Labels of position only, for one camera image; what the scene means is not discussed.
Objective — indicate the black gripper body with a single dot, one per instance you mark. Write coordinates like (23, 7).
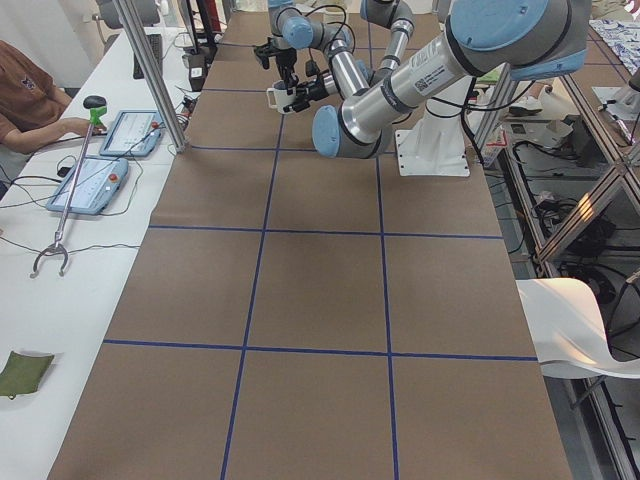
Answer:
(283, 62)
(317, 89)

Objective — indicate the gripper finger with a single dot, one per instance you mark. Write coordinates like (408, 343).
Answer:
(291, 81)
(263, 54)

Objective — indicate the white mug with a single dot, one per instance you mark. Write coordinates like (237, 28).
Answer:
(280, 97)

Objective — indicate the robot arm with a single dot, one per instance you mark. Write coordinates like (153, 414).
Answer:
(293, 31)
(538, 39)

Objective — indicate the person hand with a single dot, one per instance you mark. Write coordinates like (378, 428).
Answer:
(80, 126)

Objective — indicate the upper teach pendant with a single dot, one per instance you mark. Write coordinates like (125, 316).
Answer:
(133, 133)

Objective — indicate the teach pendant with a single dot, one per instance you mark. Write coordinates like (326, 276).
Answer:
(133, 133)
(98, 182)

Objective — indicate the lower teach pendant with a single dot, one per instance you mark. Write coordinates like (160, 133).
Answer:
(98, 182)

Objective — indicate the person in brown shirt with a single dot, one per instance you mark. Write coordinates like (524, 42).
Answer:
(31, 104)

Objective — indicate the green cloth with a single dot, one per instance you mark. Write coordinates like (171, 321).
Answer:
(22, 374)

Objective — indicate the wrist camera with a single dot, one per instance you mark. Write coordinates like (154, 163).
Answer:
(311, 68)

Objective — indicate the aluminium frame post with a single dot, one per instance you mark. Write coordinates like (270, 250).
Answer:
(132, 24)

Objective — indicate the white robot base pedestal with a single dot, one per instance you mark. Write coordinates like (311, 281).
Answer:
(435, 145)

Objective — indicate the green handled reacher stick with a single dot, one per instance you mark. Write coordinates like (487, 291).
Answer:
(97, 106)

